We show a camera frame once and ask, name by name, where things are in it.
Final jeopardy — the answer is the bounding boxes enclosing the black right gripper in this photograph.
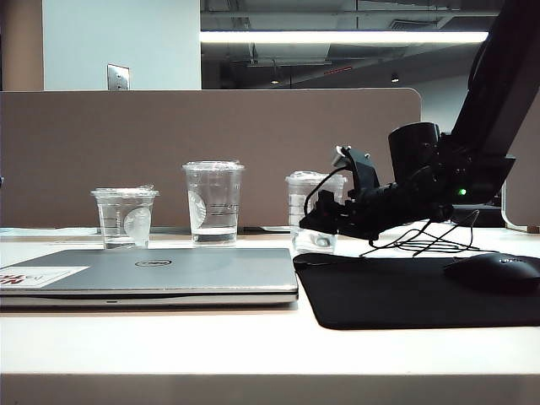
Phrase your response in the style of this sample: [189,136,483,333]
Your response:
[299,179,455,241]

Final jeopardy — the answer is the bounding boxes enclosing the clear plastic cup wide lid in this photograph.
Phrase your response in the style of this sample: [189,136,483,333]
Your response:
[284,170,349,255]

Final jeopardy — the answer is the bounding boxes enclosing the tall clear plastic cup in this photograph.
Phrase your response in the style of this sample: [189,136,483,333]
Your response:
[181,159,246,245]

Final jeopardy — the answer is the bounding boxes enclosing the silver closed laptop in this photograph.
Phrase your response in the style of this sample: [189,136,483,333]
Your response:
[0,246,300,311]

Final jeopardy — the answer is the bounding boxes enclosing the short clear plastic cup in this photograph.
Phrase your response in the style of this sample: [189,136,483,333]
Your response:
[89,184,160,250]

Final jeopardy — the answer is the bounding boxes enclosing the black mouse pad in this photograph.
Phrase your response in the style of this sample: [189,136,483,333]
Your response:
[292,251,540,331]

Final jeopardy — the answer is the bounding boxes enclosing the wide brown desk divider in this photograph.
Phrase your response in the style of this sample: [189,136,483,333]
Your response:
[0,87,423,230]

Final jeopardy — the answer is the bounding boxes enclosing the black round pouch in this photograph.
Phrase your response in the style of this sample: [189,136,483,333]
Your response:
[450,204,504,225]

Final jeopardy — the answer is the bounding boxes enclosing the long ceiling light strip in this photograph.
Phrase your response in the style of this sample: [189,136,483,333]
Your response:
[199,30,490,44]

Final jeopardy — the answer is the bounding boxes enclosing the black computer mouse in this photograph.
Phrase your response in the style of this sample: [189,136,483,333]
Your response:
[442,252,540,292]

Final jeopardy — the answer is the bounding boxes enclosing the brown divider white edge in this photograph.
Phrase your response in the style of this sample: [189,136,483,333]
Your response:
[502,126,540,233]

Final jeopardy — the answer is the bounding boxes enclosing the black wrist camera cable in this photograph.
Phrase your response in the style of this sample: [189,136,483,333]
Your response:
[302,165,349,220]

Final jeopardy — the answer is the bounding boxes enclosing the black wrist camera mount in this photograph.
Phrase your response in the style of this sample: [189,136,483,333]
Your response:
[332,145,380,192]

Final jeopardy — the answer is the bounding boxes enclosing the thin black cable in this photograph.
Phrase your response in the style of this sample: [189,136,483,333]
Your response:
[359,209,482,258]

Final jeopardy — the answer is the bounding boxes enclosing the metal wall switch plate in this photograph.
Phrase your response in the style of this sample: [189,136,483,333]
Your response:
[105,63,130,91]

